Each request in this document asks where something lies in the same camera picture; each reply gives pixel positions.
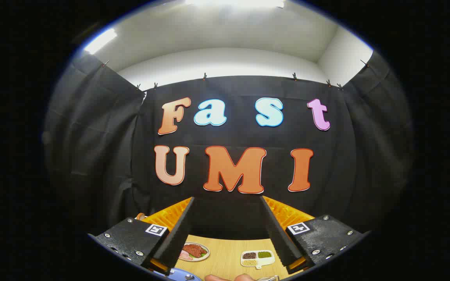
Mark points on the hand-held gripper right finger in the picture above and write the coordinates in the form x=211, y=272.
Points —
x=277, y=238

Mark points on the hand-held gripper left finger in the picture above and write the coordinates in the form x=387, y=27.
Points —
x=176, y=238

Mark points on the oval plate of meat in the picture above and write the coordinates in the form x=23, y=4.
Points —
x=195, y=251

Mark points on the white divided dish of beans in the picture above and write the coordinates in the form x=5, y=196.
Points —
x=257, y=258

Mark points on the blue round plate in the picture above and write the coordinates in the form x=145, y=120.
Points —
x=174, y=275

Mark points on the toast slice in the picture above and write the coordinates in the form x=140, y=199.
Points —
x=140, y=216

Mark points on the ceiling light panel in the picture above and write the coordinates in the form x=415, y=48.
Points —
x=234, y=3
x=100, y=41

